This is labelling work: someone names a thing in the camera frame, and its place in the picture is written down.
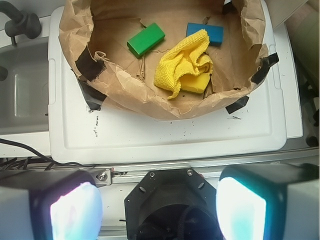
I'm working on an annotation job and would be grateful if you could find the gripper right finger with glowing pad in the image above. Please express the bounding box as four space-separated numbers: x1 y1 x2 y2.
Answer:
216 163 320 240

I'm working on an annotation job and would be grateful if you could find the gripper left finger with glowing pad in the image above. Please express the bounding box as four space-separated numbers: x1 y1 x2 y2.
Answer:
0 170 103 240

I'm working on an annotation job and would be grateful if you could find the green rectangular block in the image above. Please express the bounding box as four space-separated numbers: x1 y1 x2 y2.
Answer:
127 23 166 58

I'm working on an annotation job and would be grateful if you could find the yellow sponge block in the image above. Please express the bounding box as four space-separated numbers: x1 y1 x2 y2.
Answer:
180 73 211 94

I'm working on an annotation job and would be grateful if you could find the blue rectangular block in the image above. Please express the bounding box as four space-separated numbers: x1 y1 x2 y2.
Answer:
186 22 224 47

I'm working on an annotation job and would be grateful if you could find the white plastic tray lid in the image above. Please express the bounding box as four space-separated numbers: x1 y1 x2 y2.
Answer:
48 7 287 165

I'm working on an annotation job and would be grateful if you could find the black tape strip right lower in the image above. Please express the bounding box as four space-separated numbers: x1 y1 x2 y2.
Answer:
225 96 250 114

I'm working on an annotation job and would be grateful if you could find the black tape strip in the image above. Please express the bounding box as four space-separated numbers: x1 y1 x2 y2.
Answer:
75 46 105 82
77 79 107 111
250 52 279 85
225 96 250 114

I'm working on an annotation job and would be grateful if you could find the black tape strip left lower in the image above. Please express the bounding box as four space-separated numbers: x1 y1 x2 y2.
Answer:
77 79 107 111

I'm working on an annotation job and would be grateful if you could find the grey sink basin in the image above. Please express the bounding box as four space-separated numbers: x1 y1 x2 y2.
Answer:
0 37 49 135

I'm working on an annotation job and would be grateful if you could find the black tape strip left upper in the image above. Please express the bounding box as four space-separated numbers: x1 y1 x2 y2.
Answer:
75 46 105 82

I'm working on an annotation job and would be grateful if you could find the black tape strip right upper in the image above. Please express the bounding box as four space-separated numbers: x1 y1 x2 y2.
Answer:
250 52 279 85

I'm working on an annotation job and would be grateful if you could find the yellow knitted cloth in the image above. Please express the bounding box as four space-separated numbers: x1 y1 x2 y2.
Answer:
153 29 213 100

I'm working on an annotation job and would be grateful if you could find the crumpled brown paper bag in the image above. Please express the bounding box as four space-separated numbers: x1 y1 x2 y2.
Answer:
59 0 268 120

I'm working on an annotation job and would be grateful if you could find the black faucet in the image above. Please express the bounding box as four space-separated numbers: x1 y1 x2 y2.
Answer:
0 0 42 47

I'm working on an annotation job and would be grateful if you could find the aluminium frame rail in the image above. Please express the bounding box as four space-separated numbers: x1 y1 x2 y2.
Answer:
88 147 320 187

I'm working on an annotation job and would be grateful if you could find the black cable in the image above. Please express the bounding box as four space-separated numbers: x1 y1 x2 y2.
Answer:
0 138 96 170

